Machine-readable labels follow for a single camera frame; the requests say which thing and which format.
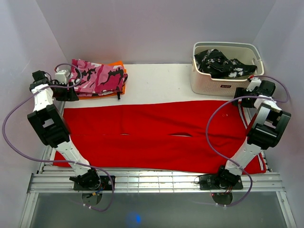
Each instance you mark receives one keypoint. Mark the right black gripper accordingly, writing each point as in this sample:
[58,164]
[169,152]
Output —
[242,92]

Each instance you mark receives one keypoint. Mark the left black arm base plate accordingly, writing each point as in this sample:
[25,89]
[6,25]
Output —
[105,184]

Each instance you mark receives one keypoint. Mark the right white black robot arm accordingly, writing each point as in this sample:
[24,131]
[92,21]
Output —
[264,130]

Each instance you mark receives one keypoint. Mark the orange folded trousers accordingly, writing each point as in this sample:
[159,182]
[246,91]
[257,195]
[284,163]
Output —
[95,96]

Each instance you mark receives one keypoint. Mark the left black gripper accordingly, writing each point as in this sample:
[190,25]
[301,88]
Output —
[70,96]

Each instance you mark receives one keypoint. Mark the aluminium rail frame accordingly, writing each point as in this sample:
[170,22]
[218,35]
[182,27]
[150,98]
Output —
[54,179]

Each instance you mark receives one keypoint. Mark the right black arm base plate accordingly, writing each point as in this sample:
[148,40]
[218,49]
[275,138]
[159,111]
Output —
[213,182]

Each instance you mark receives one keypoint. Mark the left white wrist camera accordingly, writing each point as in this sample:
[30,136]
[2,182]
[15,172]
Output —
[62,76]

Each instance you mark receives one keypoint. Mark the black white floral trousers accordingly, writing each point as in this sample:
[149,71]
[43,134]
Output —
[215,63]

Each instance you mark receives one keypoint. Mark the pink camouflage folded trousers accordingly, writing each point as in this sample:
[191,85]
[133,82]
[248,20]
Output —
[99,77]

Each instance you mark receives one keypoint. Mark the red trousers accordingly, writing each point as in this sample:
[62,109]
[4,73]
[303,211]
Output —
[194,136]

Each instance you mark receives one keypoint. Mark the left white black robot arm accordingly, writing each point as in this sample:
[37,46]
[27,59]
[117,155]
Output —
[52,129]

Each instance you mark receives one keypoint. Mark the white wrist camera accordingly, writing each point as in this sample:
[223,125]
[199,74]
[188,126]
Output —
[62,76]
[253,83]

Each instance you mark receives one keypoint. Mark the cream perforated plastic basket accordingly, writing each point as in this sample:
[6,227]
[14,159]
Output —
[204,84]

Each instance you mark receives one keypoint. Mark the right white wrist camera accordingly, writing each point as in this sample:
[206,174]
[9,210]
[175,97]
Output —
[253,83]

